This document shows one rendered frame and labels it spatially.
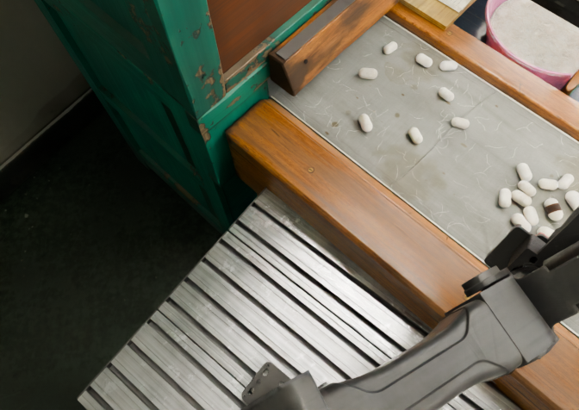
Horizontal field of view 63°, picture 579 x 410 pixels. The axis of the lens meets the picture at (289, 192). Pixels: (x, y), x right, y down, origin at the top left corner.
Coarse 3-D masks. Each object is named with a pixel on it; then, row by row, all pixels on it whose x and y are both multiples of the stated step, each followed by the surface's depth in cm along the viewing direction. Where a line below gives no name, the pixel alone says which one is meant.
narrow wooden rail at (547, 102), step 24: (408, 24) 93; (432, 24) 92; (456, 48) 89; (480, 48) 89; (480, 72) 89; (504, 72) 87; (528, 72) 87; (528, 96) 85; (552, 96) 85; (552, 120) 84; (576, 120) 83
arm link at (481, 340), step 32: (512, 288) 43; (448, 320) 41; (480, 320) 40; (512, 320) 41; (544, 320) 43; (416, 352) 37; (448, 352) 38; (480, 352) 39; (512, 352) 39; (288, 384) 32; (352, 384) 34; (384, 384) 35; (416, 384) 35; (448, 384) 36
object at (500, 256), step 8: (512, 232) 57; (520, 232) 57; (528, 232) 57; (504, 240) 58; (512, 240) 57; (520, 240) 57; (496, 248) 59; (504, 248) 58; (512, 248) 58; (488, 256) 59; (496, 256) 59; (504, 256) 58; (488, 264) 60; (496, 264) 59; (504, 264) 59; (528, 264) 52
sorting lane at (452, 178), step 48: (432, 48) 93; (288, 96) 88; (336, 96) 88; (384, 96) 88; (432, 96) 88; (480, 96) 88; (336, 144) 84; (384, 144) 84; (432, 144) 84; (480, 144) 84; (528, 144) 84; (576, 144) 84; (432, 192) 80; (480, 192) 80; (480, 240) 77; (576, 336) 71
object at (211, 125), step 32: (64, 32) 104; (96, 64) 108; (128, 64) 82; (128, 96) 109; (160, 96) 82; (224, 96) 77; (256, 96) 85; (128, 128) 142; (160, 128) 108; (192, 128) 81; (224, 128) 83; (160, 160) 142; (192, 160) 108; (224, 160) 91; (192, 192) 141; (224, 192) 109; (224, 224) 131
